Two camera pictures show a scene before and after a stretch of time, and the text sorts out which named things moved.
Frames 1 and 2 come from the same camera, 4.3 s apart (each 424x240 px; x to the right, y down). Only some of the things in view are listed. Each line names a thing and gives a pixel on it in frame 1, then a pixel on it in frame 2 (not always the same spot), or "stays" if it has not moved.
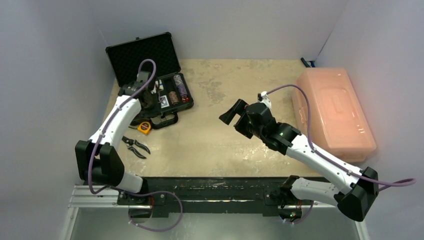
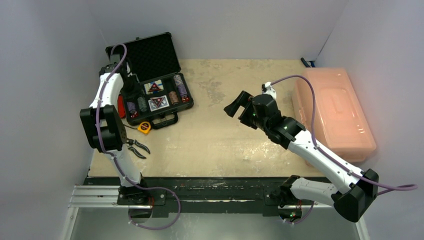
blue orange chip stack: x=177 y=79 stays
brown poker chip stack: x=174 y=98 stays
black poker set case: x=172 y=86 stays
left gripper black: x=157 y=108 to x=129 y=96
